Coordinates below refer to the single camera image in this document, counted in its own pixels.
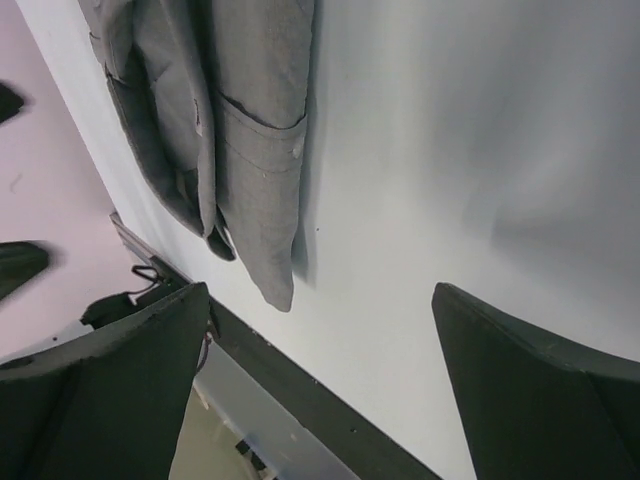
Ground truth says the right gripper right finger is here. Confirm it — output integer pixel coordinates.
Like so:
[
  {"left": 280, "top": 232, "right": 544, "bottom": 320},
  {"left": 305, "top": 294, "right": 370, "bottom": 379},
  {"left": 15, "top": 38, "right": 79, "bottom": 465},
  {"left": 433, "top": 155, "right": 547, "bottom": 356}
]
[{"left": 431, "top": 283, "right": 639, "bottom": 479}]

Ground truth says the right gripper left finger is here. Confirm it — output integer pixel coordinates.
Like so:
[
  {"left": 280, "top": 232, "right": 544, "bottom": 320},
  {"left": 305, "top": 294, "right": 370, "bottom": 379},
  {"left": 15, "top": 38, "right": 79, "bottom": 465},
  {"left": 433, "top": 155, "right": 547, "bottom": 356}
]
[{"left": 1, "top": 283, "right": 209, "bottom": 479}]

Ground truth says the grey long sleeve shirt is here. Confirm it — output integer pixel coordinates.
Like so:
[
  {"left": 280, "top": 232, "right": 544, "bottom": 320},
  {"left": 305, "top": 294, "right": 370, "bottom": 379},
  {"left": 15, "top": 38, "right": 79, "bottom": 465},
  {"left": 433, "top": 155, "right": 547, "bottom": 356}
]
[{"left": 80, "top": 1, "right": 315, "bottom": 312}]

